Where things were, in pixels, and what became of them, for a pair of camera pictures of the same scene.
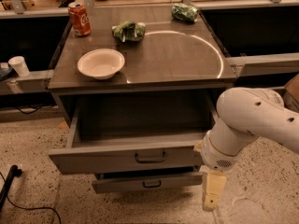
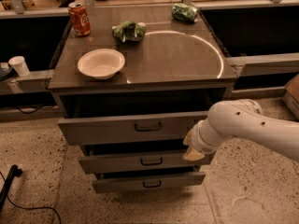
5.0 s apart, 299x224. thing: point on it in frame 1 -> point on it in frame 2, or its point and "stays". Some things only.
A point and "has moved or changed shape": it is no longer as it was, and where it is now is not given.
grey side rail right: [277, 63] stays
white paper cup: [20, 65] stays
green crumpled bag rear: [184, 12] stays
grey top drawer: [133, 134] has moved or changed shape
